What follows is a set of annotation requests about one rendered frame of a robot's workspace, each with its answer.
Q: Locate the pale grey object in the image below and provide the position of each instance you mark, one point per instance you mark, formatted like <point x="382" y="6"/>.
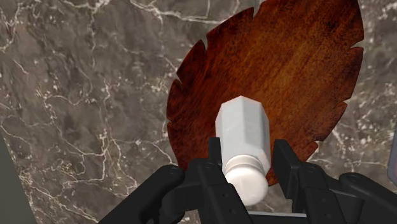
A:
<point x="393" y="161"/>

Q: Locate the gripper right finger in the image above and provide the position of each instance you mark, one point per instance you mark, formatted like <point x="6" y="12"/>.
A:
<point x="322" y="192"/>

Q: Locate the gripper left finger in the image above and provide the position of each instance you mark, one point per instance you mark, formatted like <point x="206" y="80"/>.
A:
<point x="198" y="192"/>

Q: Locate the brown leaf-shaped wooden tray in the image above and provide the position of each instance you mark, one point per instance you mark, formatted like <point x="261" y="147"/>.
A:
<point x="279" y="77"/>

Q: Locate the white bottle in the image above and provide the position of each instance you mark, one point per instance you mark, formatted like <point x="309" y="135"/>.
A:
<point x="243" y="139"/>

